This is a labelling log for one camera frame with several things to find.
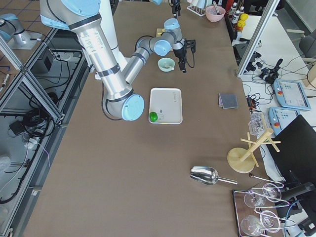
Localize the teach pendant lower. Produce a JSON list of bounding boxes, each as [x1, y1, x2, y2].
[[268, 107, 300, 135]]

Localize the black monitor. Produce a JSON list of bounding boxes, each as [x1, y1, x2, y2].
[[268, 115, 316, 184]]

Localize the cream rectangular tray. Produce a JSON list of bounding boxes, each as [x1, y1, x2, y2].
[[148, 87, 183, 124]]

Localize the green lime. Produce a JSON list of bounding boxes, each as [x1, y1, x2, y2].
[[149, 112, 158, 122]]

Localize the wooden cutting board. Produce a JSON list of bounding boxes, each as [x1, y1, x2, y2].
[[156, 28, 165, 37]]

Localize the pink bowl with ice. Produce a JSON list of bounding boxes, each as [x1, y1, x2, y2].
[[205, 5, 226, 23]]

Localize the wooden mug tree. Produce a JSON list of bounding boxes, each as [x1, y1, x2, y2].
[[227, 115, 281, 173]]

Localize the folded grey cloth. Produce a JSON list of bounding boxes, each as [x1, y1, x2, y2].
[[218, 93, 239, 109]]

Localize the wine glass upper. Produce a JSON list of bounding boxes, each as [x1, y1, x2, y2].
[[243, 183, 281, 208]]

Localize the wine glass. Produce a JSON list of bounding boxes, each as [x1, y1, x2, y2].
[[240, 210, 280, 237], [243, 183, 281, 208]]

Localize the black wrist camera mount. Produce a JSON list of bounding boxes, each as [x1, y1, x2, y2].
[[185, 39, 196, 54]]

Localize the metal ice scoop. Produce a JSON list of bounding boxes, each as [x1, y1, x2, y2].
[[190, 166, 238, 185]]

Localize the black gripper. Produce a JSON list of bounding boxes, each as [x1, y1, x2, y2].
[[171, 0, 181, 16], [173, 48, 186, 73]]

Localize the wire glass rack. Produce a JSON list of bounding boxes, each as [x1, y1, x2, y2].
[[232, 182, 296, 237]]

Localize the wine glass lower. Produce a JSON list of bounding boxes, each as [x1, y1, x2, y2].
[[240, 210, 280, 237]]

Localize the yellow lemons pile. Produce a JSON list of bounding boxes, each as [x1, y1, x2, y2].
[[237, 13, 248, 28]]

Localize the white wire cup rack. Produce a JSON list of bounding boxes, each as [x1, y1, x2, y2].
[[187, 0, 206, 17]]

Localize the steel muddler black tip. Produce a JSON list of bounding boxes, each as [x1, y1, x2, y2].
[[213, 1, 220, 15]]

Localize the teach pendant upper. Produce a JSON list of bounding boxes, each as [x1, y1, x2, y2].
[[273, 79, 311, 111]]

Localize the teach pendant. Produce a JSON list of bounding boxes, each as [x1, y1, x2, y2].
[[268, 107, 300, 135], [273, 79, 311, 111]]

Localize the mint green bowl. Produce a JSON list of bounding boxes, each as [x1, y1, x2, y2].
[[158, 58, 175, 72]]

